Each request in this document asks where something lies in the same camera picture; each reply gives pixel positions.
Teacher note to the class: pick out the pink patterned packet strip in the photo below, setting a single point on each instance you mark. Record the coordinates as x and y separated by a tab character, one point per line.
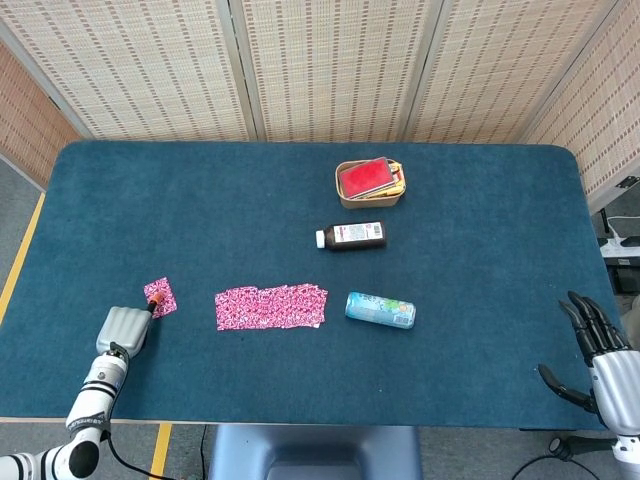
275	307

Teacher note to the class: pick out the black wheeled stand foot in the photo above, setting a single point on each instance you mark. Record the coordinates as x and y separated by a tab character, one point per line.
580	444

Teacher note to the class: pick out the teal drink can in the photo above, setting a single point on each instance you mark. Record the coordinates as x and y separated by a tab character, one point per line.
380	310

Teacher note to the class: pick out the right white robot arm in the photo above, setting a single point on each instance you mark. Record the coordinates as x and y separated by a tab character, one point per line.
627	457

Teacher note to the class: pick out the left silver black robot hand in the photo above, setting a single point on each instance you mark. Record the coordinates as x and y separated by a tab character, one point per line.
122	327

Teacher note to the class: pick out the single pink patterned packet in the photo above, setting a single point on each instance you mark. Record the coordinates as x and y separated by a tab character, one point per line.
168	299

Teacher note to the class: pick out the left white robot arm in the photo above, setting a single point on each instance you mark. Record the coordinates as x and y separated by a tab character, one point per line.
95	400

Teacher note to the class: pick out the oval tan cardboard box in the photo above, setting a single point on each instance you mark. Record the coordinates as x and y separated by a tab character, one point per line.
370	202

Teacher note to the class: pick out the orange woven screen panel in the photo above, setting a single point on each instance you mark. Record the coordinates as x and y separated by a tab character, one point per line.
30	125

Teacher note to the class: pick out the grey blue table pedestal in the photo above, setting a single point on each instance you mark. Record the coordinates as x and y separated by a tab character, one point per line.
315	452

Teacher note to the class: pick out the white power strip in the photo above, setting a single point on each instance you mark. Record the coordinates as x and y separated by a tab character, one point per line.
620	246

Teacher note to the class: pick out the brown medicine bottle white cap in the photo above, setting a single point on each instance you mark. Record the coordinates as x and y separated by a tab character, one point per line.
357	236

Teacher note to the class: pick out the blue felt table cover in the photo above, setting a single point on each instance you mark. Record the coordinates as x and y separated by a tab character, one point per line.
200	210

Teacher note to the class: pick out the red flat case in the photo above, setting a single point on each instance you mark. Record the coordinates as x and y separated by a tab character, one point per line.
365	177

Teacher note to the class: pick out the yellow packet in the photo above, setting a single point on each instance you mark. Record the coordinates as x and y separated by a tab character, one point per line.
398	186

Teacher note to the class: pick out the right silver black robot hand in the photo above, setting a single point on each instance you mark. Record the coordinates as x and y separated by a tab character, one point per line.
615	390

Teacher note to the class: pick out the beige woven screen panel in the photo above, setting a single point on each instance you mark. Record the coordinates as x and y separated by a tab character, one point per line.
335	70
495	70
600	115
140	70

